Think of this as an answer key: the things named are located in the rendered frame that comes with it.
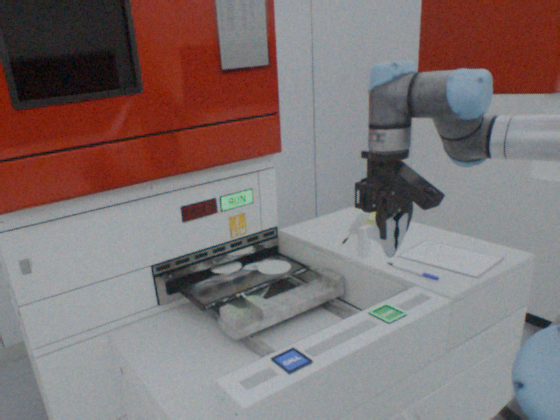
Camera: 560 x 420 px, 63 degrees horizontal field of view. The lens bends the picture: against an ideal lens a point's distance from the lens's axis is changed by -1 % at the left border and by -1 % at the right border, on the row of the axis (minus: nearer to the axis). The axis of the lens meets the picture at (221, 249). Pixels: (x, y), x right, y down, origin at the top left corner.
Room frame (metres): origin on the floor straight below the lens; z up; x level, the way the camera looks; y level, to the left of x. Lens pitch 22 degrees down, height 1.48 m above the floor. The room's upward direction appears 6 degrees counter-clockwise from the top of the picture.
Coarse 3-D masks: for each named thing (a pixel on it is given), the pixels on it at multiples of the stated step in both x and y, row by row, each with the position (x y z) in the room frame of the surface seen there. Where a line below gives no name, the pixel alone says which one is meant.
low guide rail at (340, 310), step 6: (282, 282) 1.27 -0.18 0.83; (288, 282) 1.24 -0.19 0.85; (294, 282) 1.23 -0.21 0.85; (288, 288) 1.25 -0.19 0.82; (294, 288) 1.22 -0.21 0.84; (330, 300) 1.10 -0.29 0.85; (324, 306) 1.10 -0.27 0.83; (330, 306) 1.08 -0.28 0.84; (336, 306) 1.06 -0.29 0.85; (342, 306) 1.06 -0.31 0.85; (336, 312) 1.06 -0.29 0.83; (342, 312) 1.04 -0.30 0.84; (348, 312) 1.03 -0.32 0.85; (354, 312) 1.02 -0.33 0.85; (342, 318) 1.04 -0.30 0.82
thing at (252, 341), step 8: (208, 312) 1.14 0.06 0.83; (216, 312) 1.10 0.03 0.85; (216, 320) 1.10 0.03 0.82; (248, 336) 0.96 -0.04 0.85; (256, 336) 0.96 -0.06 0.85; (248, 344) 0.96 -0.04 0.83; (256, 344) 0.93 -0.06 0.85; (264, 344) 0.92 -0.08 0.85; (256, 352) 0.93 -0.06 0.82; (264, 352) 0.90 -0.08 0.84; (272, 352) 0.89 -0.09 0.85
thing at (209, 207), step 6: (198, 204) 1.26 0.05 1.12; (204, 204) 1.27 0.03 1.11; (210, 204) 1.28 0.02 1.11; (186, 210) 1.24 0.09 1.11; (192, 210) 1.25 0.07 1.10; (198, 210) 1.26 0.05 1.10; (204, 210) 1.27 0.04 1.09; (210, 210) 1.28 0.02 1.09; (186, 216) 1.24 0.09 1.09; (192, 216) 1.25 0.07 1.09; (198, 216) 1.26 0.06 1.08
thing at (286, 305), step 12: (300, 288) 1.13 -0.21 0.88; (312, 288) 1.12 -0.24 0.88; (324, 288) 1.12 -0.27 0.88; (276, 300) 1.08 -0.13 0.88; (288, 300) 1.07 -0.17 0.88; (300, 300) 1.06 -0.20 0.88; (312, 300) 1.07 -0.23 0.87; (324, 300) 1.09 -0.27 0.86; (252, 312) 1.03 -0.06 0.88; (276, 312) 1.01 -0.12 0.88; (288, 312) 1.03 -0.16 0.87; (228, 324) 0.98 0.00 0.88; (252, 324) 0.97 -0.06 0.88; (264, 324) 0.99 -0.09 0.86; (240, 336) 0.95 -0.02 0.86
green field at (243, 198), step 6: (246, 192) 1.34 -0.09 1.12; (222, 198) 1.30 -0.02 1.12; (228, 198) 1.31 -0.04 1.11; (234, 198) 1.32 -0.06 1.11; (240, 198) 1.33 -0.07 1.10; (246, 198) 1.34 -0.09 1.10; (222, 204) 1.30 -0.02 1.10; (228, 204) 1.31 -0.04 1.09; (234, 204) 1.32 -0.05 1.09; (240, 204) 1.33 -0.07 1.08; (222, 210) 1.30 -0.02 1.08
